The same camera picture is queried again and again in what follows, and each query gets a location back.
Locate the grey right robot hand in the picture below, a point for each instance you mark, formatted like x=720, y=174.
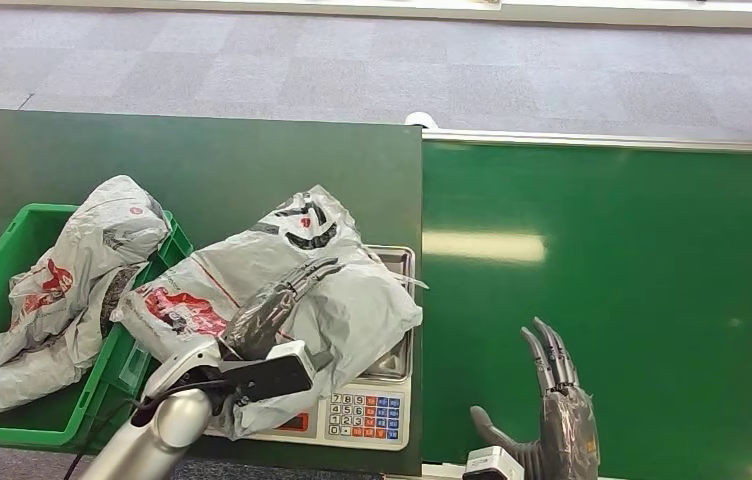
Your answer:
x=565, y=424

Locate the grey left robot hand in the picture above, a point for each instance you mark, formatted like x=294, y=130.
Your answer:
x=260, y=318

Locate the grey plastic package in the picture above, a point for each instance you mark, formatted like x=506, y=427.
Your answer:
x=104, y=232
x=349, y=311

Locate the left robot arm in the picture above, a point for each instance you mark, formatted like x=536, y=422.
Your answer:
x=164, y=424

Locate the green conveyor belt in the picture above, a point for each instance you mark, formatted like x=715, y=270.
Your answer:
x=648, y=298

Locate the grey plastic package, red print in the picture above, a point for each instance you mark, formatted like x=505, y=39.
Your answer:
x=104, y=232

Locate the white conveyor roller cap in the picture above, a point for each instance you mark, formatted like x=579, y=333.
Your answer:
x=421, y=120

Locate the weighing scale with steel tray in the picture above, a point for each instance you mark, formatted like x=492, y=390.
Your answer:
x=363, y=417

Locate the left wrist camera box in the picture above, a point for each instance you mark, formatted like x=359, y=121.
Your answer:
x=270, y=374

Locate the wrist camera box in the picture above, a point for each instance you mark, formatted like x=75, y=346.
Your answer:
x=270, y=374
x=492, y=464

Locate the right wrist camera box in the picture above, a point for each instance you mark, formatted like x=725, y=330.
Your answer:
x=492, y=464

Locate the silver conveyor side rail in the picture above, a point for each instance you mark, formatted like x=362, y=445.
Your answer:
x=614, y=141

